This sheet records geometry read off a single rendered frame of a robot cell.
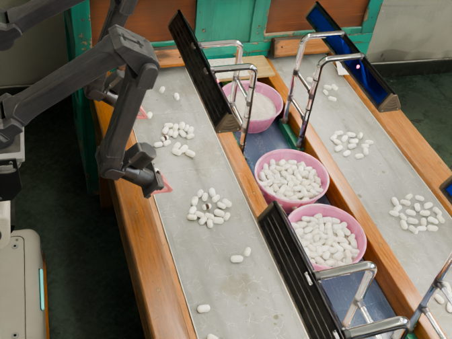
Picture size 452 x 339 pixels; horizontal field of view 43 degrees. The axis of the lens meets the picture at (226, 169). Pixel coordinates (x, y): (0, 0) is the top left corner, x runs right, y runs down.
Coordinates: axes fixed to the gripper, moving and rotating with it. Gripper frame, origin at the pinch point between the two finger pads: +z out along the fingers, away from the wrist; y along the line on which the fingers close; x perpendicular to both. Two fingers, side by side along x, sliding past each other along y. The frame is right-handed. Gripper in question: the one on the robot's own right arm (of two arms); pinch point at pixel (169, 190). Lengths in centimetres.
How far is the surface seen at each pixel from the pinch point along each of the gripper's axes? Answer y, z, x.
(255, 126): 39, 43, -19
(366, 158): 12, 68, -43
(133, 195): 8.5, -1.3, 13.4
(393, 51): 155, 190, -74
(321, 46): 76, 69, -54
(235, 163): 16.3, 27.5, -11.0
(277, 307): -41.4, 24.5, -5.9
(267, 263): -25.8, 26.6, -7.5
